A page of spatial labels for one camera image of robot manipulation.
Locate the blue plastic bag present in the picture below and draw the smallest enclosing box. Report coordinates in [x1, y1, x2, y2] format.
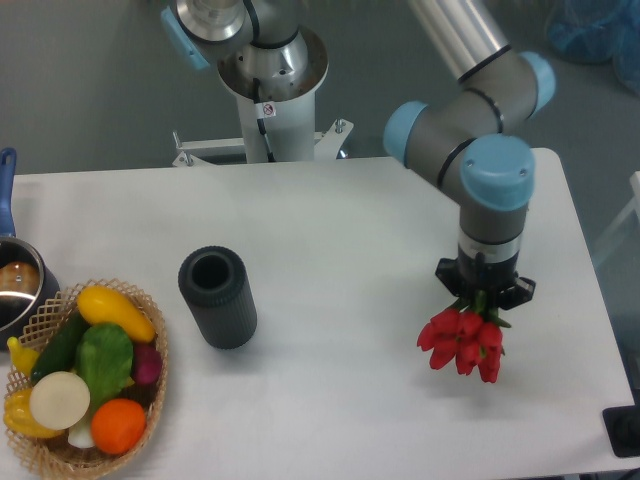
[545, 1, 639, 94]

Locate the white round radish slice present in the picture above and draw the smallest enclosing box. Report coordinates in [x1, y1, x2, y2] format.
[29, 371, 90, 430]

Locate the purple red onion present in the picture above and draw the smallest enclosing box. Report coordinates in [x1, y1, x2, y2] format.
[131, 344, 163, 385]

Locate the black device at edge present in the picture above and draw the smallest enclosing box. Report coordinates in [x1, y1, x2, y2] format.
[602, 405, 639, 458]

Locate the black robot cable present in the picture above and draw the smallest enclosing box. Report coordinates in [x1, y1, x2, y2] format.
[251, 78, 277, 164]

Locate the white frame at right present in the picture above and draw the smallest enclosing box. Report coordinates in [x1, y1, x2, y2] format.
[591, 171, 639, 269]

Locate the blue handled saucepan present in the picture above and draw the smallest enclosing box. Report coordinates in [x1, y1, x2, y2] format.
[1, 147, 59, 352]

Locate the red tulip bouquet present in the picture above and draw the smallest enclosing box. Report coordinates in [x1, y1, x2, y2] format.
[416, 290, 511, 384]

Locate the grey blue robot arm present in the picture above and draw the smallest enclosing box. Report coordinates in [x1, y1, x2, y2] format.
[161, 1, 555, 310]

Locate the yellow squash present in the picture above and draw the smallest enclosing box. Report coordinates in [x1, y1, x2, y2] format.
[76, 285, 156, 343]

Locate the green cucumber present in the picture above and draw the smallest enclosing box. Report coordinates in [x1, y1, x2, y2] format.
[30, 312, 90, 385]

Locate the dark grey ribbed vase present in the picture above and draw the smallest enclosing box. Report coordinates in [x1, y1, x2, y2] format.
[178, 246, 257, 350]

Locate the yellow bell pepper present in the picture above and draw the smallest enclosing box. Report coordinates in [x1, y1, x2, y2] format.
[3, 388, 64, 439]

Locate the orange fruit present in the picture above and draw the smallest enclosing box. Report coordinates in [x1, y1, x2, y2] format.
[90, 398, 146, 455]

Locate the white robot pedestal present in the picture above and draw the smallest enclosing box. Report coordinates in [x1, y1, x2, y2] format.
[173, 26, 354, 166]

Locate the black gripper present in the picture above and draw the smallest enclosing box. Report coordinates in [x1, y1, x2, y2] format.
[435, 250, 536, 310]

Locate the green lettuce leaf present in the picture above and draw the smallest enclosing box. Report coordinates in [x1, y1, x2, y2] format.
[75, 323, 134, 414]

